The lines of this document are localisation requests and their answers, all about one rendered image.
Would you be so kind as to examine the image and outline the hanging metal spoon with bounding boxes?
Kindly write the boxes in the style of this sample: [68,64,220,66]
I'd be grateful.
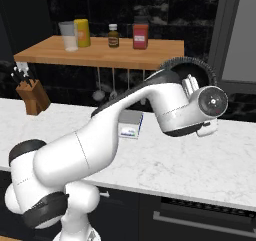
[109,68,118,101]

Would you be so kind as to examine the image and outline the black fluted bowl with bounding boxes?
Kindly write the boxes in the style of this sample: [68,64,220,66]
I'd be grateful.
[157,56,219,87]

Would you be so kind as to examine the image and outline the dark drawer front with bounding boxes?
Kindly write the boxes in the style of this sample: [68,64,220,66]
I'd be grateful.
[89,184,141,241]

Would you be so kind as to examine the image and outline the red jar with label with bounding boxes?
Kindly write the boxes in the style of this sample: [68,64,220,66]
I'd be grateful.
[132,15,150,51]

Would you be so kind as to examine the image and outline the brown bottle with white cap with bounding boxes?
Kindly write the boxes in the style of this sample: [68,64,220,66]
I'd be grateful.
[107,23,121,49]

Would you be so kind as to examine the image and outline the hanging metal ladle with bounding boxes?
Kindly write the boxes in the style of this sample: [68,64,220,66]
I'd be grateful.
[92,67,106,103]

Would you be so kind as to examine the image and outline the wooden knife block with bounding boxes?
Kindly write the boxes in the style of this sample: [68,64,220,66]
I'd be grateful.
[15,78,52,116]

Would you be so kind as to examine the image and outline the black-handled knife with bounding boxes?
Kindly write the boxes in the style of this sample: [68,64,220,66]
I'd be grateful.
[9,66,27,87]

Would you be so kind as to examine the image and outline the clear jar with white powder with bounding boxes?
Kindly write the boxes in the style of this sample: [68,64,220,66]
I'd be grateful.
[58,20,80,52]

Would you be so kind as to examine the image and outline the yellow jar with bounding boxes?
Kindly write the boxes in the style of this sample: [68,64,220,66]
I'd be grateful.
[73,18,92,49]

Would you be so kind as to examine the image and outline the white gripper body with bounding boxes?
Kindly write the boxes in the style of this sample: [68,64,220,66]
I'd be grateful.
[196,118,220,138]

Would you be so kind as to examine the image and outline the white and blue box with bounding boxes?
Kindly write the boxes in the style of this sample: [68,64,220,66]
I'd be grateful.
[118,109,145,140]

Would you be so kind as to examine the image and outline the grey cabinet door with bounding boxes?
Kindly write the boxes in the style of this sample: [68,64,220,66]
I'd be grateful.
[208,0,256,95]

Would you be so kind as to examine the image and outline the wooden wall shelf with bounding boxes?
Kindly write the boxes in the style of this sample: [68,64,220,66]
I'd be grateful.
[13,35,185,71]

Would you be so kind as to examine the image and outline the grey oven handle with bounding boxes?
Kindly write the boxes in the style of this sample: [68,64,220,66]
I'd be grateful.
[152,210,256,239]

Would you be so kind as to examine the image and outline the white-handled knife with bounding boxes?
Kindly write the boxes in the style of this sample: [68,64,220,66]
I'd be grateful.
[15,61,30,80]

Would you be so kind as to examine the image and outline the black oven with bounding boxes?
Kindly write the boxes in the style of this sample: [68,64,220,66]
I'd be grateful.
[139,194,256,241]

